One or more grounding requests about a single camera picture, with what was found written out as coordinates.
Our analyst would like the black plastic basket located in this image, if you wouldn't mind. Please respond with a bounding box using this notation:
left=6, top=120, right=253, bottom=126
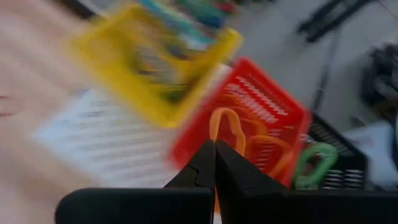
left=290, top=111, right=369, bottom=191

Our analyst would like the white metal shelf riser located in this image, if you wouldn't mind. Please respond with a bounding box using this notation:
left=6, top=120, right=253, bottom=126
left=32, top=63, right=231, bottom=189

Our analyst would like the black cable bundle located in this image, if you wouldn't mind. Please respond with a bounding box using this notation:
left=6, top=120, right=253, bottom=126
left=362, top=43, right=398, bottom=106

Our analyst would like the yellow plastic basket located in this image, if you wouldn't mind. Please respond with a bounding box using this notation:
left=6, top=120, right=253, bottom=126
left=67, top=4, right=243, bottom=128

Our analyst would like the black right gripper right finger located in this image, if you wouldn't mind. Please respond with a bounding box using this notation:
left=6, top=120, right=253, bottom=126
left=215, top=139, right=398, bottom=224

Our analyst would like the green coil wristband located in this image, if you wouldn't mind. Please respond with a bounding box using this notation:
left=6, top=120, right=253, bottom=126
left=294, top=142, right=339, bottom=190

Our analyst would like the red plastic basket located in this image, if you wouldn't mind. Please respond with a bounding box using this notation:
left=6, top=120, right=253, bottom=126
left=167, top=56, right=312, bottom=187

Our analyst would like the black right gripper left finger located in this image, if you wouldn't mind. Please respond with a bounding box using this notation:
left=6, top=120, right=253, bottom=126
left=55, top=139, right=216, bottom=224

